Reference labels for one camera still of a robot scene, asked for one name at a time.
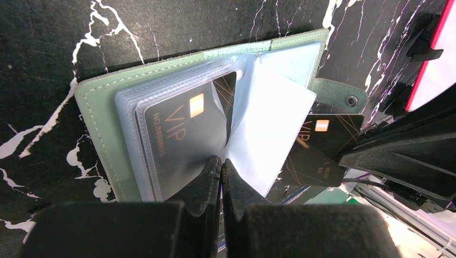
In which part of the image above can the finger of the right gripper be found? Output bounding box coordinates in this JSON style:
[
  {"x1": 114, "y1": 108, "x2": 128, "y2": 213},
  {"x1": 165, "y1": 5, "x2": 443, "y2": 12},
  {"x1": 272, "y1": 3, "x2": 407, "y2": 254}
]
[{"x1": 339, "y1": 94, "x2": 455, "y2": 213}]

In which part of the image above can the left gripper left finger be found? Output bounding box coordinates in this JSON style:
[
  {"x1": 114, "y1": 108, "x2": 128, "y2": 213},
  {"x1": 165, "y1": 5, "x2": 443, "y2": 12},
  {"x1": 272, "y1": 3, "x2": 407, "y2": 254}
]
[{"x1": 19, "y1": 156, "x2": 222, "y2": 257}]

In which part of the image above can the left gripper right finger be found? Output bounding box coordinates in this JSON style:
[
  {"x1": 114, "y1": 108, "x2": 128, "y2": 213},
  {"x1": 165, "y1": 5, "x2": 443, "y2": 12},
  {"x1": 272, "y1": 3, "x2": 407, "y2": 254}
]
[{"x1": 221, "y1": 159, "x2": 400, "y2": 257}]

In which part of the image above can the black credit card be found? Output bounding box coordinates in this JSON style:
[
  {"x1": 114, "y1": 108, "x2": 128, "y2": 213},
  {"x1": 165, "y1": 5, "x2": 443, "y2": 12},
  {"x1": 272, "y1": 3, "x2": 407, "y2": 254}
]
[
  {"x1": 136, "y1": 70, "x2": 237, "y2": 201},
  {"x1": 281, "y1": 114, "x2": 364, "y2": 187}
]

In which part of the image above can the mint green card holder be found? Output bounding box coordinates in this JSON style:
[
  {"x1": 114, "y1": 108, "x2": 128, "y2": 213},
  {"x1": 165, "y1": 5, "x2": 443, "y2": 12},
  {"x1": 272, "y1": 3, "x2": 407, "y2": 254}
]
[{"x1": 75, "y1": 29, "x2": 368, "y2": 202}]

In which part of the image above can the pink framed whiteboard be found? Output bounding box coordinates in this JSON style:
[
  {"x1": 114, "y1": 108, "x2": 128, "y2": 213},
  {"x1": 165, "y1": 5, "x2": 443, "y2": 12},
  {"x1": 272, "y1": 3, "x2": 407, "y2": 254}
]
[{"x1": 405, "y1": 1, "x2": 455, "y2": 112}]

